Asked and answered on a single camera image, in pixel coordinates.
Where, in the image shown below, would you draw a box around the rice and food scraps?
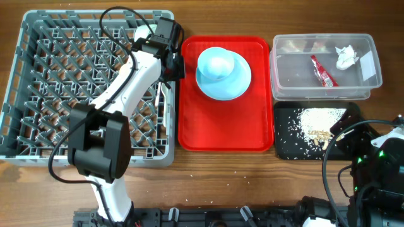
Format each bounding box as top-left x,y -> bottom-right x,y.
277,107 -> 347,155

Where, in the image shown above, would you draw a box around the light blue bowl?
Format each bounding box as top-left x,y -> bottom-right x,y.
198,47 -> 235,80

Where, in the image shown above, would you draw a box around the white plastic fork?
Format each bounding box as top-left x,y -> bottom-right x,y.
155,82 -> 162,108

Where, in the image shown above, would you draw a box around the light blue plate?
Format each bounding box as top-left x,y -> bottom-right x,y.
196,50 -> 252,101

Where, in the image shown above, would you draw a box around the red plastic tray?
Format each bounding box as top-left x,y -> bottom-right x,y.
177,36 -> 274,152

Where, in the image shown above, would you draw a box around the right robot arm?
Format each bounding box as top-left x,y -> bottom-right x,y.
293,113 -> 403,226

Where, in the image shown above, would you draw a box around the black tray bin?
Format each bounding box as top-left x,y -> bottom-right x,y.
272,100 -> 367,161

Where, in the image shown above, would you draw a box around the white plastic spoon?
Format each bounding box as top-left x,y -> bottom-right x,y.
161,84 -> 170,127

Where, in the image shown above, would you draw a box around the red snack wrapper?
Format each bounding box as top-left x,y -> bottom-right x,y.
311,55 -> 338,88

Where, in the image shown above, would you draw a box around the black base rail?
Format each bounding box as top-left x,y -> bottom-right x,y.
73,205 -> 304,227

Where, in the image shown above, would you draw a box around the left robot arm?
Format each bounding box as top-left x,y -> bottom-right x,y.
68,17 -> 184,226

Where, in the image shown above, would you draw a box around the white napkin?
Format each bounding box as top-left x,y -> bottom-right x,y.
335,45 -> 359,71

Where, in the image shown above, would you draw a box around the clear plastic bin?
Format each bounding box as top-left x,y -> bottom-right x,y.
270,33 -> 383,101

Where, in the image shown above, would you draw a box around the green bowl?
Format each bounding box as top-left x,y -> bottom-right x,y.
133,25 -> 151,42

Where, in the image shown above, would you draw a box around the grey dishwasher rack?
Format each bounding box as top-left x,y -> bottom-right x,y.
1,9 -> 174,166

